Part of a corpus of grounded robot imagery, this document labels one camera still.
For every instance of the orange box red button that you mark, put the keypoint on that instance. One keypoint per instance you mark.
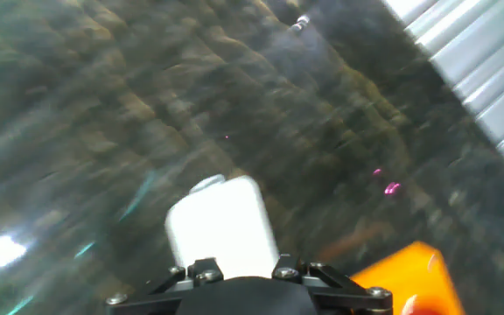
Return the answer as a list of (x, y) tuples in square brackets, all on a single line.
[(409, 271)]

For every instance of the black marble pattern mat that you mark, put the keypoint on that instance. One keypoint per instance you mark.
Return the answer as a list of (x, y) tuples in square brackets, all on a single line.
[(147, 109)]

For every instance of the white four-socket power strip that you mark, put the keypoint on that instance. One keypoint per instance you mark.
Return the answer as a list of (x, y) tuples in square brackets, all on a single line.
[(221, 227)]

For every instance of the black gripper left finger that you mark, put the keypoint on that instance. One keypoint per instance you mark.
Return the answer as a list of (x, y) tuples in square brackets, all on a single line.
[(164, 291)]

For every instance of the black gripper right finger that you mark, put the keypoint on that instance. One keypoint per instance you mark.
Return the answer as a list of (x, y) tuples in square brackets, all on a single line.
[(344, 289)]

